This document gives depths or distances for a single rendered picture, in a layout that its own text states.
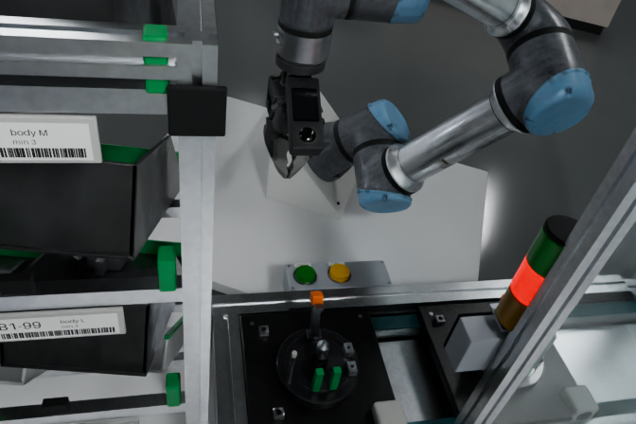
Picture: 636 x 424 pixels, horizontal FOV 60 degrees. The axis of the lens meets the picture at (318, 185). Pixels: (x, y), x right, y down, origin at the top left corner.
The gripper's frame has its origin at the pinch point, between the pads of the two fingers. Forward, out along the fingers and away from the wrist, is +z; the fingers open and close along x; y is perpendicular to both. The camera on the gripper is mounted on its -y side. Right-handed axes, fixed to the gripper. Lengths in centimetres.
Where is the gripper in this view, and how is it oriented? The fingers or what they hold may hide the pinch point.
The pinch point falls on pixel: (288, 174)
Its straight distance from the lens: 88.2
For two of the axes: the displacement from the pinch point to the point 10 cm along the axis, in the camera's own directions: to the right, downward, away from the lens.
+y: -1.8, -6.5, 7.4
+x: -9.7, 0.1, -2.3
